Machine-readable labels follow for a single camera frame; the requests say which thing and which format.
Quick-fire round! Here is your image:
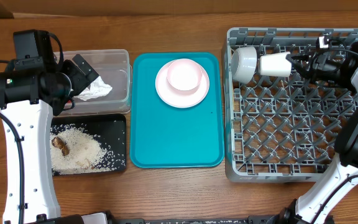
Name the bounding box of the white napkin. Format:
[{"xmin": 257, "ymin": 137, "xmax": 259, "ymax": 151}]
[{"xmin": 74, "ymin": 77, "xmax": 112, "ymax": 101}]

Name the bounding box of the white cup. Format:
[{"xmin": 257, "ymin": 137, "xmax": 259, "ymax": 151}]
[{"xmin": 259, "ymin": 52, "xmax": 291, "ymax": 77}]

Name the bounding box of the grey bowl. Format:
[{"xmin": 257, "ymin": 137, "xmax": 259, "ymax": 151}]
[{"xmin": 231, "ymin": 47, "xmax": 257, "ymax": 84}]

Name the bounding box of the white rice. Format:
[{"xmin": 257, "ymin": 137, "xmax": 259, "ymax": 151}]
[{"xmin": 50, "ymin": 123, "xmax": 126, "ymax": 175}]

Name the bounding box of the pink bowl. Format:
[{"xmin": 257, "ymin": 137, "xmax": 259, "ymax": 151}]
[{"xmin": 167, "ymin": 58, "xmax": 202, "ymax": 91}]

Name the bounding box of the white round plate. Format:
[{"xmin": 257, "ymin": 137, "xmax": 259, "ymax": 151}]
[{"xmin": 155, "ymin": 60, "xmax": 209, "ymax": 108}]

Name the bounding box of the brown food piece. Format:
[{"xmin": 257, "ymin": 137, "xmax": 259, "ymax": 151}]
[{"xmin": 52, "ymin": 136, "xmax": 70, "ymax": 156}]

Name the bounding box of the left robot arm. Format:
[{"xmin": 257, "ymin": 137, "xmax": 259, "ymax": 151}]
[{"xmin": 0, "ymin": 54, "xmax": 99, "ymax": 223}]

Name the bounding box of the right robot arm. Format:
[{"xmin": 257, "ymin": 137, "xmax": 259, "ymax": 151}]
[{"xmin": 268, "ymin": 35, "xmax": 358, "ymax": 223}]

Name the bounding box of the grey dishwasher rack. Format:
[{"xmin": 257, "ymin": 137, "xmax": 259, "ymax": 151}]
[{"xmin": 223, "ymin": 27, "xmax": 358, "ymax": 182}]

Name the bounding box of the clear plastic bin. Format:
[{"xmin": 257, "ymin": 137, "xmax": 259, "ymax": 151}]
[{"xmin": 60, "ymin": 49, "xmax": 132, "ymax": 116}]

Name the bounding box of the black tray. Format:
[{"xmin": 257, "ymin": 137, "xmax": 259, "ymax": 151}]
[{"xmin": 50, "ymin": 113, "xmax": 127, "ymax": 177}]

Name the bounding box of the teal serving tray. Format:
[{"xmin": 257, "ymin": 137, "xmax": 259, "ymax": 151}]
[{"xmin": 130, "ymin": 52, "xmax": 224, "ymax": 169}]

